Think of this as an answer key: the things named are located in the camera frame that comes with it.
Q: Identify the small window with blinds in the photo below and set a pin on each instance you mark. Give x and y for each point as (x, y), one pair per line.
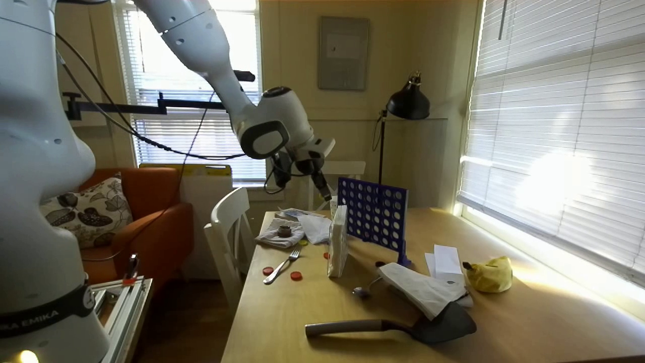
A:
(167, 138)

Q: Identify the brown ribbed shell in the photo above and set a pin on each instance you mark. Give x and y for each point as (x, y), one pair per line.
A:
(284, 230)

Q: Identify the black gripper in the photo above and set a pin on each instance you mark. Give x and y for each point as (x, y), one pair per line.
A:
(307, 167)

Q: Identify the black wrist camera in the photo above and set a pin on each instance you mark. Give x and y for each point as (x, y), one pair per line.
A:
(283, 171)

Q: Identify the small grey round object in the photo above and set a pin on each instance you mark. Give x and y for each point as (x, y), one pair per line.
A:
(361, 293)

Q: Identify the grey wall panel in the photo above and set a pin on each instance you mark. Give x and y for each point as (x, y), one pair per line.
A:
(343, 54)

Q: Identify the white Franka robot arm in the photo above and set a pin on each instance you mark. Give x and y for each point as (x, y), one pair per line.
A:
(41, 168)

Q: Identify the white paper booklet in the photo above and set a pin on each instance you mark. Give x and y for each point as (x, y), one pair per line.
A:
(415, 290)

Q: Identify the small red black tool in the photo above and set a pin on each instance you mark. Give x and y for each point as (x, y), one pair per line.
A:
(131, 268)

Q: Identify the white mount plate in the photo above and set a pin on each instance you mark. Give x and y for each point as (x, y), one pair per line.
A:
(323, 148)

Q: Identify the stack of white frames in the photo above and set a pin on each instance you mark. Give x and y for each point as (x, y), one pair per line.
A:
(123, 315)

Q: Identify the orange armchair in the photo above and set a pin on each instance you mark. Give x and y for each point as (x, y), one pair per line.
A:
(154, 229)

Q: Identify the silver metal fork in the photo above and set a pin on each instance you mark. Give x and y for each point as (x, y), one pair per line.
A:
(281, 268)

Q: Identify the leaf patterned cushion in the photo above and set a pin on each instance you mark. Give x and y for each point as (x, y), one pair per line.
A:
(92, 213)

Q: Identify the black floor lamp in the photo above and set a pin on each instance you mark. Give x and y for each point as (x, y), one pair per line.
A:
(408, 103)

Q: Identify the large white window blinds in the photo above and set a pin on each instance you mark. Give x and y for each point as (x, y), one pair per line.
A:
(556, 122)

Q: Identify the red game chip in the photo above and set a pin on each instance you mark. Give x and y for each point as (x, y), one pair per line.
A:
(327, 255)
(267, 272)
(296, 277)

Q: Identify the white embossed box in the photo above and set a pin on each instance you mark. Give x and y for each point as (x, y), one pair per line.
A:
(338, 244)

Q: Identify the blue grid gameboard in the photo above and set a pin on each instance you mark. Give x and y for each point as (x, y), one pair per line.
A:
(373, 214)

